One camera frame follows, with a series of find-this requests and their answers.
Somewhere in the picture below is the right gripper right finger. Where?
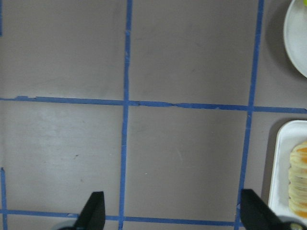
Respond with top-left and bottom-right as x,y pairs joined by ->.
240,189 -> 291,230

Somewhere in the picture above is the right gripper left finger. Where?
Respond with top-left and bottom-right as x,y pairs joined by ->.
74,191 -> 106,230

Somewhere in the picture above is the cream round plate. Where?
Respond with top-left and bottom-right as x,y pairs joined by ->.
283,0 -> 307,77

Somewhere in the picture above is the white rectangular tray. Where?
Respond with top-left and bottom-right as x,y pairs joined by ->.
268,120 -> 307,224

